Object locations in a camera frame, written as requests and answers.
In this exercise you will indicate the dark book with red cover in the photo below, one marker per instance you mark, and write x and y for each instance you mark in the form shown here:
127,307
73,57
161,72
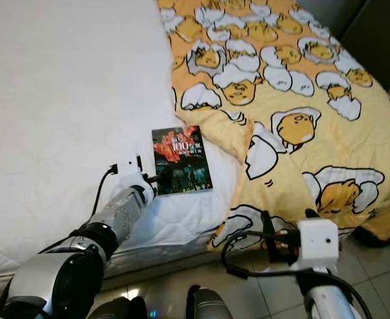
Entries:
185,166

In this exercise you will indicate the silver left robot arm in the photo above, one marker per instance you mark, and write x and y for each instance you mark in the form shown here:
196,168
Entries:
121,212

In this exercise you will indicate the grey right robot leg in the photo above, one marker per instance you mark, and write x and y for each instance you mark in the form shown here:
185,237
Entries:
211,306

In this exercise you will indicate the white quilted mattress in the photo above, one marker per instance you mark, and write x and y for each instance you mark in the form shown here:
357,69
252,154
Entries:
62,100

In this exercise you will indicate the yellow cartoon egg blanket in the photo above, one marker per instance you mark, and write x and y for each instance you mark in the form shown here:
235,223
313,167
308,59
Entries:
288,86

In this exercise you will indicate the dark grey wardrobe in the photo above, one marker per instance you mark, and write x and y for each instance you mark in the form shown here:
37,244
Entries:
381,40

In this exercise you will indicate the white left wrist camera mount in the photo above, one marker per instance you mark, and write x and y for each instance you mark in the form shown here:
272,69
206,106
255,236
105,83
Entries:
129,171

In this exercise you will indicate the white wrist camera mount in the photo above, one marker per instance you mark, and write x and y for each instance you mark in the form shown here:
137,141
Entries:
317,244
129,171

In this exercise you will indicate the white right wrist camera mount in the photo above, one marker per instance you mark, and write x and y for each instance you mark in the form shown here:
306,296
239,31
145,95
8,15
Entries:
317,244

